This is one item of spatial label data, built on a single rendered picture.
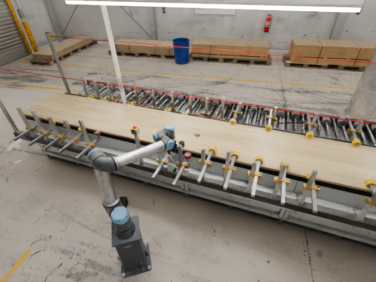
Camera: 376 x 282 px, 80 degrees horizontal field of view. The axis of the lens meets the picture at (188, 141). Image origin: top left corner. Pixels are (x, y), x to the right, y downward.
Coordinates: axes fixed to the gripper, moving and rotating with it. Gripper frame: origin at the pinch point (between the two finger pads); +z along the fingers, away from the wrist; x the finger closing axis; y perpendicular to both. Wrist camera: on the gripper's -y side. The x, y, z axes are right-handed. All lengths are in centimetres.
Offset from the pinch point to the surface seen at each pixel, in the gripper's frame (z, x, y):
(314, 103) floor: 107, 374, 185
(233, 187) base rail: 32, 7, 67
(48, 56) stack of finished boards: 69, 396, -625
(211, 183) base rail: 32, 4, 44
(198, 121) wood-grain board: 12, 88, 2
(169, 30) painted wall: 40, 687, -312
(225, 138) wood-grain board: 13, 61, 45
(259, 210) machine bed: 87, 27, 99
